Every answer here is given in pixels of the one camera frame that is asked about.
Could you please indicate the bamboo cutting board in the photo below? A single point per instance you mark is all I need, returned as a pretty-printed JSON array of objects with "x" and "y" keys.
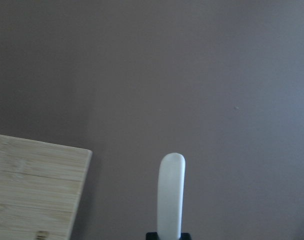
[{"x": 40, "y": 188}]

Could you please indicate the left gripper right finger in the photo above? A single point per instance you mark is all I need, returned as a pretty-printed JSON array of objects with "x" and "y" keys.
[{"x": 185, "y": 236}]

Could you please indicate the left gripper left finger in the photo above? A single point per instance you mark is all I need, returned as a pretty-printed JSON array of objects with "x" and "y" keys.
[{"x": 151, "y": 236}]

